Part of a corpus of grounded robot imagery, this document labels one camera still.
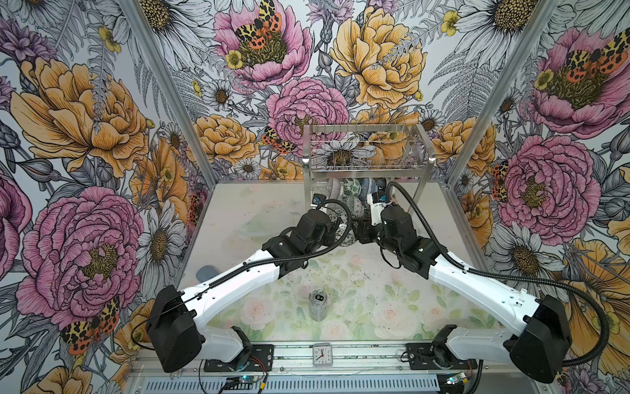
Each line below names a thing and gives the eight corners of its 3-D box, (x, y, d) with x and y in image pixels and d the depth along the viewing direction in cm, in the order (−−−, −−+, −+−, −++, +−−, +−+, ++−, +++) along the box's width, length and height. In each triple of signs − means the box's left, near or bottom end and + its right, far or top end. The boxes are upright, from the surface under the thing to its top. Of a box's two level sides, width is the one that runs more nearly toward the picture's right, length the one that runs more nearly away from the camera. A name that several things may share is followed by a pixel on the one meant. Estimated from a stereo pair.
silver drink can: (310, 322, 83) (308, 307, 71) (310, 305, 86) (309, 288, 75) (326, 323, 83) (327, 307, 71) (326, 305, 86) (326, 288, 75)
